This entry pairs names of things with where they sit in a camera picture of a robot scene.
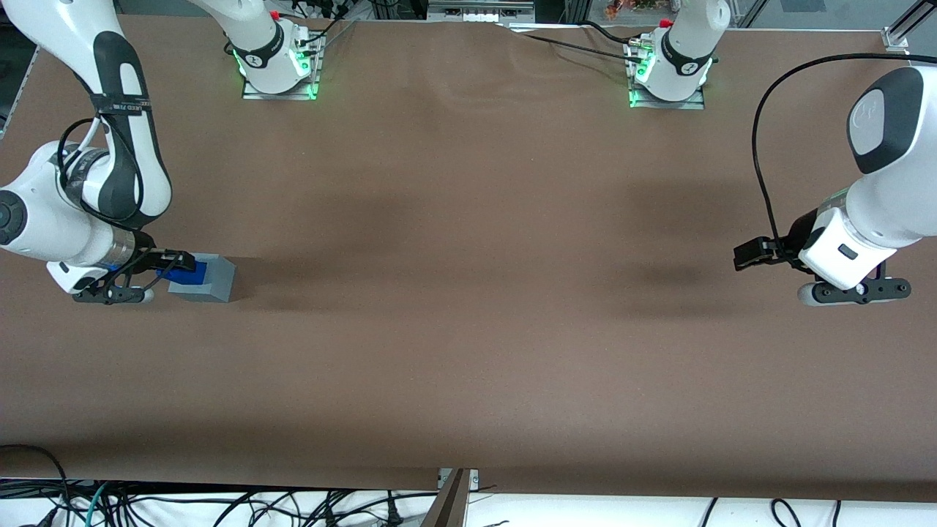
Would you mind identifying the black velcro strap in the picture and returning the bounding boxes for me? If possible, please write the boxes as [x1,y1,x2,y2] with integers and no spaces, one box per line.
[91,94,152,116]

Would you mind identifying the gray square base block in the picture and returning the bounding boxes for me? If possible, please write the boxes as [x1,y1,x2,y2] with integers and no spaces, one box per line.
[167,253,236,303]

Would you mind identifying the brown table cover sheet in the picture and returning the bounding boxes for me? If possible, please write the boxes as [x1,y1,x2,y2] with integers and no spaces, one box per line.
[0,16,937,504]

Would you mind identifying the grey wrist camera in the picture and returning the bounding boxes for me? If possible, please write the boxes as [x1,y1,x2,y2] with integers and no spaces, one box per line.
[71,285,156,306]
[796,278,913,307]

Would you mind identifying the white power strip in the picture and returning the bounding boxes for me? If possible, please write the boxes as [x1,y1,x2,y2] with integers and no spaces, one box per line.
[428,0,535,24]

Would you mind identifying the aluminium corner profile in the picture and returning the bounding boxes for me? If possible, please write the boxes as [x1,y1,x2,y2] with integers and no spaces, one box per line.
[882,0,937,53]

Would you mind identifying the blue plastic insert part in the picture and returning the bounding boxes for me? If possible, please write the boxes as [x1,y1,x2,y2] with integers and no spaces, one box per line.
[156,261,209,286]

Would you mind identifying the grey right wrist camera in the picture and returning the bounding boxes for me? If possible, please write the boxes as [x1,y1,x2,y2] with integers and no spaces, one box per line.
[71,285,156,306]

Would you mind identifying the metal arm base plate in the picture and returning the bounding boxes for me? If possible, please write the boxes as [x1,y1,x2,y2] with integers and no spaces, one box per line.
[628,40,706,111]
[242,29,321,101]

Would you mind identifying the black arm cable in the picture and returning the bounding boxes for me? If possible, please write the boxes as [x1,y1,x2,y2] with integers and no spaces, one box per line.
[752,53,937,253]
[57,117,147,224]

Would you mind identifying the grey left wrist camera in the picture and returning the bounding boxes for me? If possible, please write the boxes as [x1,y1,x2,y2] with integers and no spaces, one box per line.
[796,278,913,307]

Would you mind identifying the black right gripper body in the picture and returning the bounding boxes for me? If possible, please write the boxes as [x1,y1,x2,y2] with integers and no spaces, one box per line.
[110,233,157,283]

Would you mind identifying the teal floor cable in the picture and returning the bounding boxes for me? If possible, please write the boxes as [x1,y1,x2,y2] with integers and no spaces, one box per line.
[82,482,112,527]

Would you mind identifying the aluminium beam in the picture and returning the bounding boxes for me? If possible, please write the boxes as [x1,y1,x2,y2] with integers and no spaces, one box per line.
[421,468,471,527]

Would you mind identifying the orange background objects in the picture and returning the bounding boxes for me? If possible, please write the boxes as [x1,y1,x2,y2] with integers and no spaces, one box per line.
[604,0,661,20]

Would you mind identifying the black base connector cable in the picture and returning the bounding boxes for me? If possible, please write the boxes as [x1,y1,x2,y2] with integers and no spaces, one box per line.
[296,0,361,48]

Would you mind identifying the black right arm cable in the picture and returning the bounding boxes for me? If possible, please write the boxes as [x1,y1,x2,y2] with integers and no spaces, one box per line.
[57,117,147,224]

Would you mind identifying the black table cable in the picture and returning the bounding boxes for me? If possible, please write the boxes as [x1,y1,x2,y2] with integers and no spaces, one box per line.
[509,29,645,65]
[582,20,639,46]

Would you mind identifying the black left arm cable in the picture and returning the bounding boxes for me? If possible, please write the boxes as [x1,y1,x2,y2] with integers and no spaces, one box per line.
[752,53,937,253]

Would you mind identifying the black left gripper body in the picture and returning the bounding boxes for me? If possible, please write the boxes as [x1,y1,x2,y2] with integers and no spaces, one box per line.
[788,209,822,259]

